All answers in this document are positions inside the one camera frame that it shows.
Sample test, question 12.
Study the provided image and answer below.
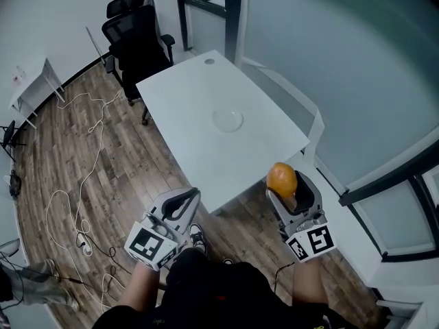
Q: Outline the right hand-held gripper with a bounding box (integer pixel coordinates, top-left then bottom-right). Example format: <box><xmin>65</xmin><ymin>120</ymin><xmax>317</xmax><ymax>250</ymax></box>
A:
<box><xmin>265</xmin><ymin>170</ymin><xmax>337</xmax><ymax>264</ymax></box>

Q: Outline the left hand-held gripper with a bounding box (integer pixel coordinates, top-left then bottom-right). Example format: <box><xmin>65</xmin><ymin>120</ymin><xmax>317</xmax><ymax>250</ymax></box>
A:
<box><xmin>123</xmin><ymin>186</ymin><xmax>202</xmax><ymax>271</ymax></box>

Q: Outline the orange fruit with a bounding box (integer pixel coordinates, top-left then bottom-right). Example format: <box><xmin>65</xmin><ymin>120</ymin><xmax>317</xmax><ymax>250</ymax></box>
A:
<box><xmin>265</xmin><ymin>162</ymin><xmax>298</xmax><ymax>211</ymax></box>

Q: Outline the clear glass plate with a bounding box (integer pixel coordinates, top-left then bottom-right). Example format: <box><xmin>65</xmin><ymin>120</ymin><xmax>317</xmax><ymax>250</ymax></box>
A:
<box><xmin>211</xmin><ymin>108</ymin><xmax>245</xmax><ymax>133</ymax></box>

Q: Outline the person's right forearm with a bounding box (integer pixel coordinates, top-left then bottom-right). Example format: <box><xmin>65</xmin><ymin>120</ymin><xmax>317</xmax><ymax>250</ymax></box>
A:
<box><xmin>292</xmin><ymin>259</ymin><xmax>327</xmax><ymax>307</ymax></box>

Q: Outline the person's left forearm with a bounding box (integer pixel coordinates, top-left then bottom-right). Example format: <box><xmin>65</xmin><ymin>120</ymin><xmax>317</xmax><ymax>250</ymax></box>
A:
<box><xmin>119</xmin><ymin>262</ymin><xmax>161</xmax><ymax>314</ymax></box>

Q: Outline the person's left shoe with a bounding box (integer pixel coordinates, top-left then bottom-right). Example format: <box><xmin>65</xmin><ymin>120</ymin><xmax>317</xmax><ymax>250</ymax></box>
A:
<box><xmin>188</xmin><ymin>222</ymin><xmax>209</xmax><ymax>256</ymax></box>

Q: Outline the person's black clothing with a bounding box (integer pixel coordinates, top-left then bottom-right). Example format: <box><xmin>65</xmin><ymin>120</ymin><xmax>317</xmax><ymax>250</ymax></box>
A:
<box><xmin>91</xmin><ymin>247</ymin><xmax>351</xmax><ymax>329</ymax></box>

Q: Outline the white power strip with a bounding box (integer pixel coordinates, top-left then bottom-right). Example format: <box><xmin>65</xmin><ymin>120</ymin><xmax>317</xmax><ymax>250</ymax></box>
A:
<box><xmin>75</xmin><ymin>232</ymin><xmax>94</xmax><ymax>258</ymax></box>

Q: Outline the large white table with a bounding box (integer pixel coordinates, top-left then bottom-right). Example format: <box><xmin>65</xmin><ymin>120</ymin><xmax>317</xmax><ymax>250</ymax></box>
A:
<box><xmin>135</xmin><ymin>49</ymin><xmax>311</xmax><ymax>216</ymax></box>

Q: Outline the white cabinet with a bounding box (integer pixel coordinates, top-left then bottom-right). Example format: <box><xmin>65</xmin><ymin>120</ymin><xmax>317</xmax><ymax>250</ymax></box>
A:
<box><xmin>376</xmin><ymin>297</ymin><xmax>427</xmax><ymax>329</ymax></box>

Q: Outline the black office chair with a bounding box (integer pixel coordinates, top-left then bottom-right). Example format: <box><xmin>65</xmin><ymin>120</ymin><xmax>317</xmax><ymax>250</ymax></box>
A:
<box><xmin>101</xmin><ymin>0</ymin><xmax>176</xmax><ymax>127</ymax></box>

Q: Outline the dark bag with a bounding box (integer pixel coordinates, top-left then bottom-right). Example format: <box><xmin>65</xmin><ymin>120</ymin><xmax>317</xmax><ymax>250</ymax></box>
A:
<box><xmin>8</xmin><ymin>169</ymin><xmax>23</xmax><ymax>197</ymax></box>

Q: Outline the small white side table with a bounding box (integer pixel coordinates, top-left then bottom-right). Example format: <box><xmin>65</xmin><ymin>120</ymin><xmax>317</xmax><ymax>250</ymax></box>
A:
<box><xmin>8</xmin><ymin>57</ymin><xmax>67</xmax><ymax>131</ymax></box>

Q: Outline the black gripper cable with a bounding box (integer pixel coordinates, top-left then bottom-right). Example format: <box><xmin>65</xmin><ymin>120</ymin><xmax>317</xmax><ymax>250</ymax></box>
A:
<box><xmin>274</xmin><ymin>261</ymin><xmax>296</xmax><ymax>293</ymax></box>

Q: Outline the black floor cable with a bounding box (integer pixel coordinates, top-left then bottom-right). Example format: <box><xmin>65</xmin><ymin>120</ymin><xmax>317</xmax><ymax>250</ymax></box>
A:
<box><xmin>0</xmin><ymin>238</ymin><xmax>133</xmax><ymax>303</ymax></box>

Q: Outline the white floor cable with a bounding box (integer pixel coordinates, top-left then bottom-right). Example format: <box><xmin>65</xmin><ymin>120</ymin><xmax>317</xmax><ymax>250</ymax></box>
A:
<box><xmin>44</xmin><ymin>90</ymin><xmax>123</xmax><ymax>313</ymax></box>

